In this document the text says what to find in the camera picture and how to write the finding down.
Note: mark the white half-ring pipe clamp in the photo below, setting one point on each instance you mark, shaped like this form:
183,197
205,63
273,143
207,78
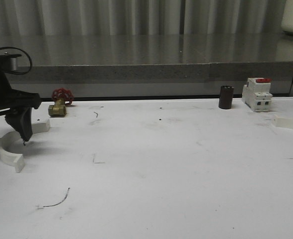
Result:
14,159

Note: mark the white circuit breaker red switch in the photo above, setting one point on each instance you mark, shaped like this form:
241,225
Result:
256,94

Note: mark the grey stone counter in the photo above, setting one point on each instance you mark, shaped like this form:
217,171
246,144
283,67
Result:
139,66

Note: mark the brass valve red handwheel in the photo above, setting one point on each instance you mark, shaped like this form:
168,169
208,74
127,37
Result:
62,97

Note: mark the dark brown cylinder coupling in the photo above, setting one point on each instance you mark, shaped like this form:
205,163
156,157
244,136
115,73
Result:
226,97

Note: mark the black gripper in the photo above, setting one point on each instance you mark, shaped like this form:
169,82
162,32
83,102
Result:
16,105

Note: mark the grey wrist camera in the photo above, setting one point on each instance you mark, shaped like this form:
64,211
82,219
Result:
9,64

